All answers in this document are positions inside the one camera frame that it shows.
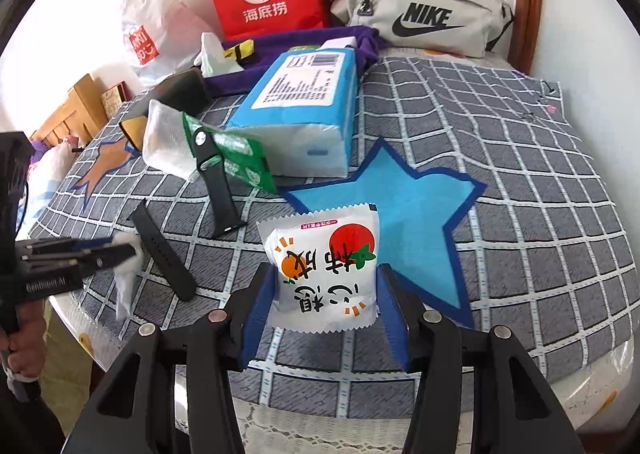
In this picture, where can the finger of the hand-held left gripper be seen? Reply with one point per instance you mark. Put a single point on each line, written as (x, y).
(80, 266)
(75, 246)

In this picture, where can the white packet with tomato print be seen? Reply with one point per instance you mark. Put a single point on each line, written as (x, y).
(325, 274)

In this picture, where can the grey checked blanket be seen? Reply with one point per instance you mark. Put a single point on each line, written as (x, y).
(525, 184)

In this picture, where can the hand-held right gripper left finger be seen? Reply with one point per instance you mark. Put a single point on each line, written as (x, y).
(255, 324)

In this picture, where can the wooden headboard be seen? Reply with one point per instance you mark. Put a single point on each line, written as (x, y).
(70, 111)

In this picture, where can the floral quilt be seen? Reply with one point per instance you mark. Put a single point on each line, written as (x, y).
(47, 168)

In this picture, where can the dark green packet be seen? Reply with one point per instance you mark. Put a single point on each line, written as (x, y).
(240, 153)

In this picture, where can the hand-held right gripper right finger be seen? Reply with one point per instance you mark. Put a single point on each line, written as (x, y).
(395, 321)

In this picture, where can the black tea box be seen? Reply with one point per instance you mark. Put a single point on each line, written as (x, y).
(175, 86)

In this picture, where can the purple towel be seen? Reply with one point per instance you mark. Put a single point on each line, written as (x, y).
(290, 41)

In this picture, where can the white plastic shopping bag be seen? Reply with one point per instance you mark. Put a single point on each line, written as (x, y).
(160, 28)

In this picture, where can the person's left forearm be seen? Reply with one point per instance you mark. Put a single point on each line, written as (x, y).
(25, 424)

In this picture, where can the grey waist bag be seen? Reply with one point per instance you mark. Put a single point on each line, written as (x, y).
(420, 8)

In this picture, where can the person's left hand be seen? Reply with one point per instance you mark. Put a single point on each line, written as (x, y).
(30, 349)

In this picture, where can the blue tissue pack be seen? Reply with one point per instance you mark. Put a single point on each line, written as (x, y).
(305, 98)

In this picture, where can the yellow zip pouch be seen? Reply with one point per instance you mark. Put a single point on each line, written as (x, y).
(240, 51)

